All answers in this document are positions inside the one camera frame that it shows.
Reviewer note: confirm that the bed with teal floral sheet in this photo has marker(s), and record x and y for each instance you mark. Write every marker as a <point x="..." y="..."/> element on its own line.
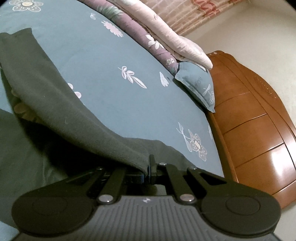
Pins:
<point x="115" y="97"/>

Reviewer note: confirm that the wooden bed headboard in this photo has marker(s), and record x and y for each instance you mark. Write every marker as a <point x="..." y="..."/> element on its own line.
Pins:
<point x="254" y="127"/>

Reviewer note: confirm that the pink patterned curtain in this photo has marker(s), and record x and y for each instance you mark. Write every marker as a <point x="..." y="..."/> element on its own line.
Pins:
<point x="185" y="16"/>

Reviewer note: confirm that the teal pillow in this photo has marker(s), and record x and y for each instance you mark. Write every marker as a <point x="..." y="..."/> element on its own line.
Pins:
<point x="196" y="83"/>

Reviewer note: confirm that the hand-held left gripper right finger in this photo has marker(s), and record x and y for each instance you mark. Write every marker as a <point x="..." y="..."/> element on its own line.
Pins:
<point x="152" y="169"/>

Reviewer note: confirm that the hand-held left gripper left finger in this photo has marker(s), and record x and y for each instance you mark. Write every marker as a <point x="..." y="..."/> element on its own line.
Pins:
<point x="116" y="180"/>

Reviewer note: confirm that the folded pink floral quilt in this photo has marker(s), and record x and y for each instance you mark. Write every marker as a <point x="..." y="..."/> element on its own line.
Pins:
<point x="157" y="34"/>

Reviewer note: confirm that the dark green pants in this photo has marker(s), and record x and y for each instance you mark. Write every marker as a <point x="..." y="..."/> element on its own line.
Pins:
<point x="57" y="104"/>

